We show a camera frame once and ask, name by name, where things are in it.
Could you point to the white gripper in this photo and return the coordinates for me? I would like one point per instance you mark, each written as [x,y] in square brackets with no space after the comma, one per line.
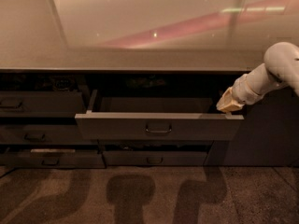
[240,90]

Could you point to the dark drawer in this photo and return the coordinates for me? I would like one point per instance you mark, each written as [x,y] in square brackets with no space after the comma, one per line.
[79,159]
[42,135]
[154,158]
[155,143]
[41,104]
[152,118]

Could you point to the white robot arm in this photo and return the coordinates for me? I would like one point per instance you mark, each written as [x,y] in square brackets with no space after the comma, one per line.
[280,68]

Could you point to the dark round item in drawer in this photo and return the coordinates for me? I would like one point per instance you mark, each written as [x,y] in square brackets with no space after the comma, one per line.
[63,83]

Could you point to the white flat item in drawer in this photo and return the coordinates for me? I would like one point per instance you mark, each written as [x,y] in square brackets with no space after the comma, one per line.
[52,150]

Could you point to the green snack bag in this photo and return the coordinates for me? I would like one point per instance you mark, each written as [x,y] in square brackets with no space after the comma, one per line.
[144,82]

